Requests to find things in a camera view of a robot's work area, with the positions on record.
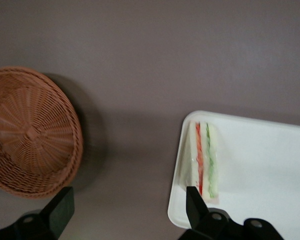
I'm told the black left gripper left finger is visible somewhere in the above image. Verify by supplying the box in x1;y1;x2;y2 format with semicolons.
0;186;76;240

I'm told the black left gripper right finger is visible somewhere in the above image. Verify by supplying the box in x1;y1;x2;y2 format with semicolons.
177;186;283;240

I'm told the triangle sandwich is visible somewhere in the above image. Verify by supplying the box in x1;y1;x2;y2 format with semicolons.
178;120;223;205

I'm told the cream plastic tray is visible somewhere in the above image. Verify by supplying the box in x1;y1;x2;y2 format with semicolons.
167;110;300;230

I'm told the round brown wicker basket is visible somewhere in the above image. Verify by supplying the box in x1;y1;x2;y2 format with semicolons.
0;66;84;200

